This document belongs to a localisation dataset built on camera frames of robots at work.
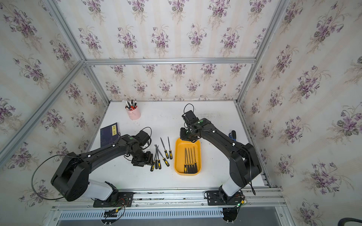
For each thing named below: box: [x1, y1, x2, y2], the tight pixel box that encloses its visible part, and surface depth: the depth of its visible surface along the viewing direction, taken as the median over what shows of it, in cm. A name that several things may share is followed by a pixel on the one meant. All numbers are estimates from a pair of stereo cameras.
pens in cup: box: [125, 99, 138, 111], surface depth 106 cm
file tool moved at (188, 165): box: [184, 147, 190, 174], surface depth 85 cm
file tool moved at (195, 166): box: [193, 145, 198, 174], surface depth 85 cm
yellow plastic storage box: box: [173, 137, 202, 176], surface depth 90 cm
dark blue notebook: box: [100, 122, 119, 148], surface depth 100 cm
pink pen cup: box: [124, 105, 141, 121], surface depth 106 cm
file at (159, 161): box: [157, 145, 162, 170], surface depth 86 cm
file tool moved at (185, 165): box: [183, 147, 188, 174], surface depth 85 cm
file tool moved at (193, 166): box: [190, 147, 196, 174], surface depth 85 cm
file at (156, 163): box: [154, 144, 158, 170], surface depth 87 cm
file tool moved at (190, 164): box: [188, 147, 193, 174], surface depth 85 cm
